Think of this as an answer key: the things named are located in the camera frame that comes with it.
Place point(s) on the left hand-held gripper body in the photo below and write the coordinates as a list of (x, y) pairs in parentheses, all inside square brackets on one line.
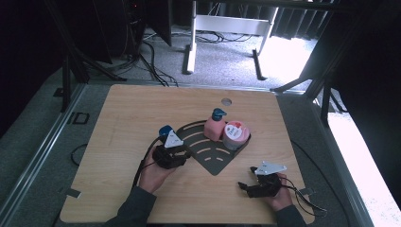
[(171, 157)]

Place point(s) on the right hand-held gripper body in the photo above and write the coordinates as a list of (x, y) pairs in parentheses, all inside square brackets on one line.
[(266, 186)]

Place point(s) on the white shampoo bottle blue cap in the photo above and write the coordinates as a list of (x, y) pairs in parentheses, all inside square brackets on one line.
[(165, 130)]

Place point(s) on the black slotted corner shelf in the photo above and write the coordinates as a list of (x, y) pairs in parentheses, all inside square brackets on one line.
[(212, 151)]

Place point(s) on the pink lidded cream jar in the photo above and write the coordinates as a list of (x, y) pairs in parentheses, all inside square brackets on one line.
[(235, 142)]

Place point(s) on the pink pump bottle blue top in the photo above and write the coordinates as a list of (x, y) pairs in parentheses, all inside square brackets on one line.
[(214, 129)]

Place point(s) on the person's right hand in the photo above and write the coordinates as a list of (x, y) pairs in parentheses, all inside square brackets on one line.
[(282, 198)]

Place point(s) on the person's left hand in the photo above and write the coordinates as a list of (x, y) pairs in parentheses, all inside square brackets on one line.
[(154, 178)]

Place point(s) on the grey tape piece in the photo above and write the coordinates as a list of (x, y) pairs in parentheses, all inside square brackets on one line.
[(73, 193), (307, 191)]

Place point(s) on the grey table grommet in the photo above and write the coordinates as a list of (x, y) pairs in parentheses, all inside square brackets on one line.
[(226, 101)]

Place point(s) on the black metal stand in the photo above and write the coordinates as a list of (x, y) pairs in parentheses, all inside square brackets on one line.
[(66, 85), (324, 101)]

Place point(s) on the black computer tower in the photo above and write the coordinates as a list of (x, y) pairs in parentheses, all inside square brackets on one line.
[(126, 28)]

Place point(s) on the dark curtain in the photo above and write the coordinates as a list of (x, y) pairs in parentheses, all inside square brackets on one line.
[(296, 23)]

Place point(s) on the black rectangular floor frame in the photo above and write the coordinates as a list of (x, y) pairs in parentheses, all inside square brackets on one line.
[(75, 118)]

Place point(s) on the white desk frame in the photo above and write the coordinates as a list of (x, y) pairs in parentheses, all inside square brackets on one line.
[(230, 24)]

